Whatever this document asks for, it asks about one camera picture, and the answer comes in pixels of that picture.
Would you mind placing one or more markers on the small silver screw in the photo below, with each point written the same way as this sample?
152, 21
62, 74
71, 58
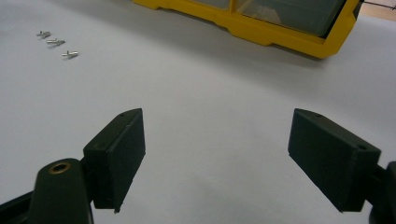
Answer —
70, 54
43, 34
56, 41

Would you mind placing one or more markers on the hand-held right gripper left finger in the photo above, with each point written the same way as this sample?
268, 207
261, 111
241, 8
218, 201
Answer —
115, 161

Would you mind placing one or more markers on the yellow and black organizer cabinet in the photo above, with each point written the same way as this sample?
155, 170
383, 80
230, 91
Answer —
280, 39

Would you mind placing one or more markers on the white table mat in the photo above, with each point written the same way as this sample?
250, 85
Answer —
211, 102

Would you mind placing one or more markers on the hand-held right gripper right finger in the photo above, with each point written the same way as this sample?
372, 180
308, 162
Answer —
333, 161

